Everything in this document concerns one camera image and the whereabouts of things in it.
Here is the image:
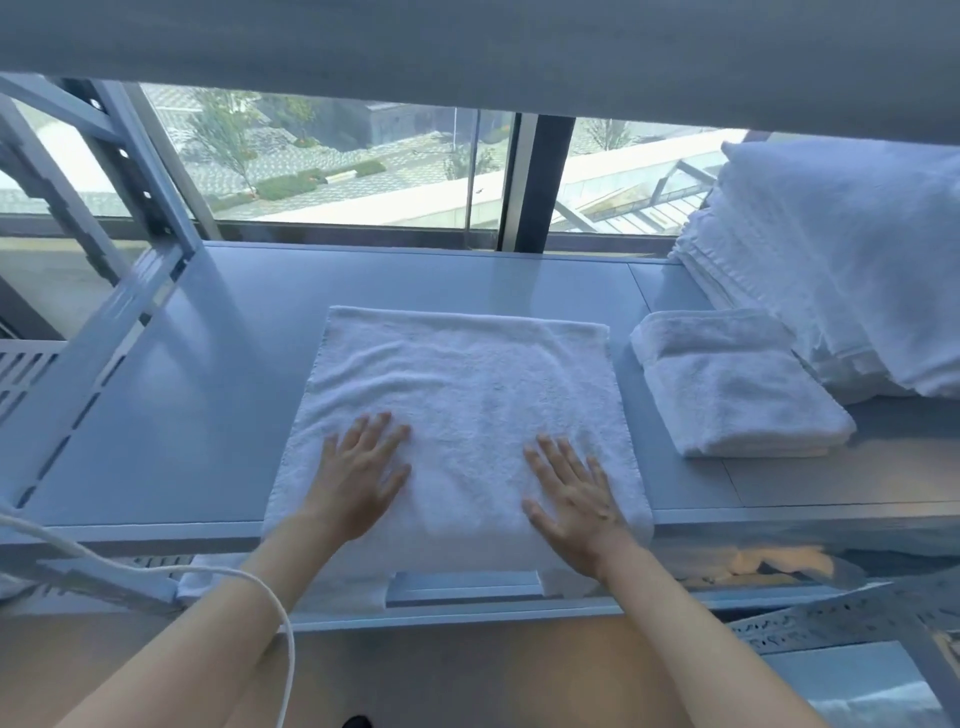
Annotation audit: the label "person's right hand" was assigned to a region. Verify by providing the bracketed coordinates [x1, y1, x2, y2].
[522, 435, 640, 583]

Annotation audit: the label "person's left hand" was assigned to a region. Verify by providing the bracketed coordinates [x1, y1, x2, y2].
[302, 411, 414, 540]

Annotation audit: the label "large white spread towel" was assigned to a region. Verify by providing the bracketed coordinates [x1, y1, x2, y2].
[261, 304, 655, 580]

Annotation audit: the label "person's right forearm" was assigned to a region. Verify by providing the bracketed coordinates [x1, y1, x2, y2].
[592, 543, 830, 728]

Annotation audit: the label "person's left forearm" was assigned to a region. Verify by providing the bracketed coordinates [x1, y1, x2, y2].
[54, 513, 372, 728]

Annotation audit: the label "small folded white towel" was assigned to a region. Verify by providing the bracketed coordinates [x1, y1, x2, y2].
[628, 308, 858, 459]

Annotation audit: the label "cream towels under shelf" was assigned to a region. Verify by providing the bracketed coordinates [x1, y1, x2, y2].
[671, 543, 837, 589]

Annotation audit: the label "dark window mullion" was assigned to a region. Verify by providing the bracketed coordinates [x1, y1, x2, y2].
[497, 112, 577, 254]

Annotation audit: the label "pile of white towels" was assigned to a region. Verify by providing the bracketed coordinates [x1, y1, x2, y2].
[669, 138, 960, 400]

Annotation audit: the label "grey roller blind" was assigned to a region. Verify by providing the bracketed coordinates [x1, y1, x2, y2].
[0, 0, 960, 142]

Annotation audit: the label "white cable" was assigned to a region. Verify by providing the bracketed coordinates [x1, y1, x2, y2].
[0, 507, 298, 728]

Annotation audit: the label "perforated grey metal bracket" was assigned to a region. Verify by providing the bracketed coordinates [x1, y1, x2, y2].
[729, 576, 960, 655]

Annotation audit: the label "grey metal rack frame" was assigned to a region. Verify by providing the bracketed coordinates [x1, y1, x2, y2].
[0, 71, 205, 515]

